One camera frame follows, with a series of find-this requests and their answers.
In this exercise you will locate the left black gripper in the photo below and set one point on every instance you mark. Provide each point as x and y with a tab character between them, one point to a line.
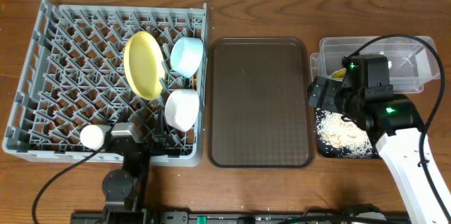
141	146

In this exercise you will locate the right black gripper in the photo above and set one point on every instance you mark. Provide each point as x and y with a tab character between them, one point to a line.
316	92

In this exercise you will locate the green snack wrapper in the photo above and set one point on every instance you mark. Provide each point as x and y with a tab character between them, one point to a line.
339	74

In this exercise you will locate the pink bowl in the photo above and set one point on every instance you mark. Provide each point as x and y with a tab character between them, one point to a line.
182	108

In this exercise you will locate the rice food scraps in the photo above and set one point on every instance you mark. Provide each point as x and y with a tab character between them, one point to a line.
339	139

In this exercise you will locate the white paper cup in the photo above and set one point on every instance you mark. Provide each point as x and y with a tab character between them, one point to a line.
93	136

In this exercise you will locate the yellow plate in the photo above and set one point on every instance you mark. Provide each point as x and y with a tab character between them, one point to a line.
143	65

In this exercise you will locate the light blue bowl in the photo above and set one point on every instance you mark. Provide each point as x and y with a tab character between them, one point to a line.
186	56

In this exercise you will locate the white paper napkin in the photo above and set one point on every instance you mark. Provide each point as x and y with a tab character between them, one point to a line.
384	60

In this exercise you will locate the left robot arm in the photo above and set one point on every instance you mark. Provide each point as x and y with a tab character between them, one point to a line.
124	188

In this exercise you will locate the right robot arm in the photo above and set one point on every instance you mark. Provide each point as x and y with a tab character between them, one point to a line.
406	154

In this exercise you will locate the black waste tray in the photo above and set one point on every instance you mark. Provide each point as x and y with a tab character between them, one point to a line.
386	116

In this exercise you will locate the dark brown serving tray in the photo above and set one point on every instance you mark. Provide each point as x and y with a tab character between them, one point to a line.
258	111

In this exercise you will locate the grey dish rack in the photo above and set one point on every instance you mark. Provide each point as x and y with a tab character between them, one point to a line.
74	76

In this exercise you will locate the clear plastic bin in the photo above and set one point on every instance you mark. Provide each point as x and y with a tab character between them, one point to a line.
410	63

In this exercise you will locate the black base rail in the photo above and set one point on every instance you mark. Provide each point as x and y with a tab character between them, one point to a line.
179	217

